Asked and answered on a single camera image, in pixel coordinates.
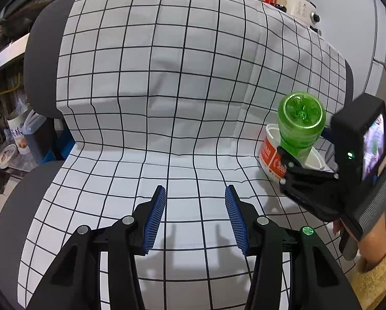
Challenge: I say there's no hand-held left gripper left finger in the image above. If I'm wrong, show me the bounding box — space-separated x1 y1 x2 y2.
25 185 167 310

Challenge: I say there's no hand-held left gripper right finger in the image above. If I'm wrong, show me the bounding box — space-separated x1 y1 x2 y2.
224 185 363 310

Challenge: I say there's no orange and white paper cup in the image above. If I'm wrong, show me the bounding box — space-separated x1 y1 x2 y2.
259 123 334 184

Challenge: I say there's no green plastic bottle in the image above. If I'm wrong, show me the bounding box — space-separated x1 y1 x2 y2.
278 92 326 162

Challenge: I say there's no person's right forearm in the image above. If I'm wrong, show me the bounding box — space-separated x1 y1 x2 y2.
350 215 386 310

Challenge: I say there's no white refrigerator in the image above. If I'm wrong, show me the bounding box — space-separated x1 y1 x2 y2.
304 0 386 105

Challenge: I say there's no blue plastic crate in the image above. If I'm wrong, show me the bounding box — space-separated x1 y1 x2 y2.
55 132 76 161

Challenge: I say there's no white rice cooker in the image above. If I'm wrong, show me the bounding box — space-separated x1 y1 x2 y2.
285 0 321 28

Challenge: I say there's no dark jug with blue lid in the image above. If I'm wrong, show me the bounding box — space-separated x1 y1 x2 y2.
22 110 57 166

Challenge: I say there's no white black-checked cloth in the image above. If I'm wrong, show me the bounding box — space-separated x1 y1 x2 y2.
17 0 355 310

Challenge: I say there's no white printed canister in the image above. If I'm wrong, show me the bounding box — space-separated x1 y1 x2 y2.
7 116 31 156

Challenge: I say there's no white ceramic bowl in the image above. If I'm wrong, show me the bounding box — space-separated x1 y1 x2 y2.
0 144 19 169

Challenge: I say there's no grey fabric chair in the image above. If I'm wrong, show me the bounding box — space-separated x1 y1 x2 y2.
0 0 355 310

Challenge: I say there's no white side shelf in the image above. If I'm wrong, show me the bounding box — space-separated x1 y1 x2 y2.
0 32 31 79

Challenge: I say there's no yellow cable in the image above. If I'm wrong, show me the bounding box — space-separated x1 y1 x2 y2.
0 80 21 101

